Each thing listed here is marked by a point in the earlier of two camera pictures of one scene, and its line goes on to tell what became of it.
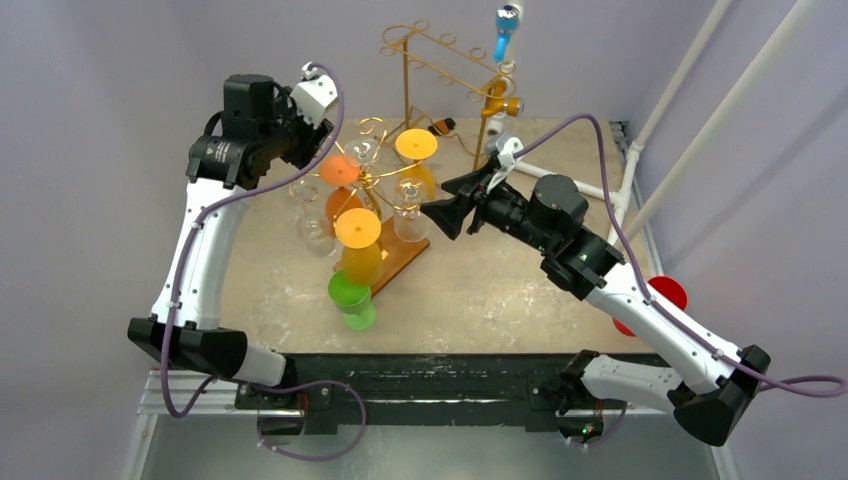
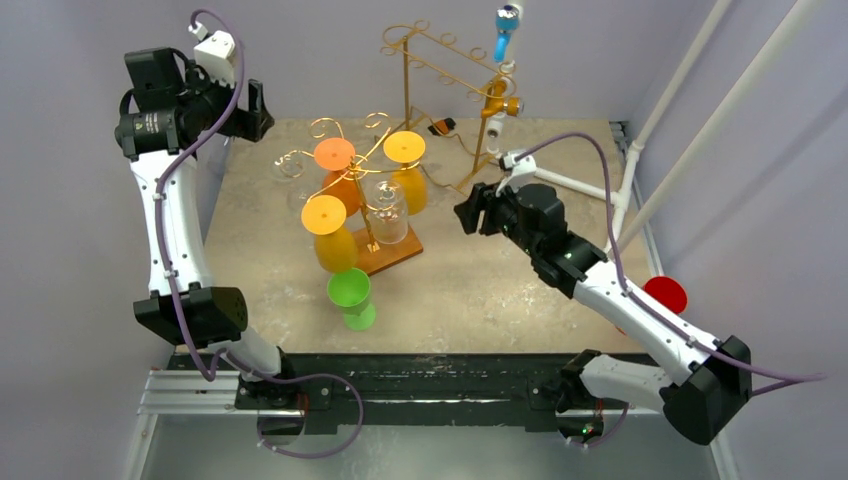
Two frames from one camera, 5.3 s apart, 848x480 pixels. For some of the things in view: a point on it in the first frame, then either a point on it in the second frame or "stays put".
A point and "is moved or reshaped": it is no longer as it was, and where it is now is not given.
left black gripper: (311, 140) → (248, 124)
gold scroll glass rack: (377, 237) is moved or reshaped
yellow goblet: (417, 181) is moved or reshaped
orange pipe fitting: (497, 103) stays put
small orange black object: (442, 127) stays put
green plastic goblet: (352, 300) stays put
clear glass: (410, 225) → (389, 213)
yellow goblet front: (358, 230) → (335, 245)
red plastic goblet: (669, 287) stays put
